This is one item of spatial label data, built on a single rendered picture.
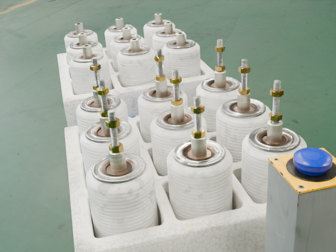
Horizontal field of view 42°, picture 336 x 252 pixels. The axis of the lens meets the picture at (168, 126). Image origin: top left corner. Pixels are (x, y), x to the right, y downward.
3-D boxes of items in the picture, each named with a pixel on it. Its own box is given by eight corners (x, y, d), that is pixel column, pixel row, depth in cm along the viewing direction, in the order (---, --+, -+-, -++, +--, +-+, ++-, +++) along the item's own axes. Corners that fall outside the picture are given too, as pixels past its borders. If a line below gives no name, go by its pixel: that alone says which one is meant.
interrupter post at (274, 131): (281, 137, 68) (282, 118, 66) (283, 145, 65) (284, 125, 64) (265, 137, 68) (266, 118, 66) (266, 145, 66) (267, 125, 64)
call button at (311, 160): (318, 159, 50) (319, 143, 49) (338, 178, 47) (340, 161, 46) (285, 165, 50) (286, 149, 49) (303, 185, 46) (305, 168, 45)
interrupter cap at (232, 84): (202, 79, 91) (202, 76, 91) (239, 79, 90) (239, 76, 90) (199, 94, 85) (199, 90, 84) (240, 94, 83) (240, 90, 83)
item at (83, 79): (113, 113, 122) (105, 49, 113) (119, 128, 113) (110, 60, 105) (78, 119, 120) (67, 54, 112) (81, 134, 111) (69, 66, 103)
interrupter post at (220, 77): (214, 84, 89) (214, 68, 87) (226, 84, 88) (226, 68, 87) (213, 89, 86) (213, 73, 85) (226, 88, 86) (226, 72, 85)
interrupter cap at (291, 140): (297, 130, 69) (297, 126, 69) (303, 154, 63) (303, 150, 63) (248, 129, 71) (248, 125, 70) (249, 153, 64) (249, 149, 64)
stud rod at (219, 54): (220, 78, 86) (219, 40, 82) (216, 77, 86) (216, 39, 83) (223, 77, 86) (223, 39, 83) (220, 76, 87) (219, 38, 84)
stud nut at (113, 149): (115, 145, 62) (114, 140, 62) (125, 147, 61) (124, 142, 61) (107, 152, 60) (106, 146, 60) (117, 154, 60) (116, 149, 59)
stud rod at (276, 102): (270, 129, 66) (272, 81, 62) (272, 126, 66) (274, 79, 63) (277, 130, 65) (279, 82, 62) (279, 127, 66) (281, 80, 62)
